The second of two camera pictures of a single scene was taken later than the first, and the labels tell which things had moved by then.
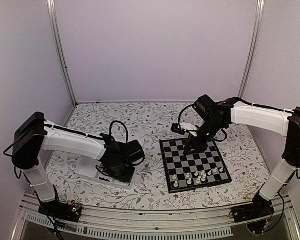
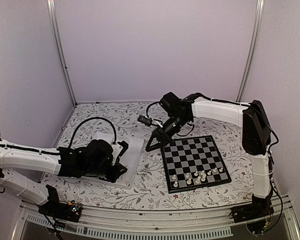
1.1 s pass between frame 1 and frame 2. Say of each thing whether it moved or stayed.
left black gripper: moved
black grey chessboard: stayed
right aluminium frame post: stayed
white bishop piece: stayed
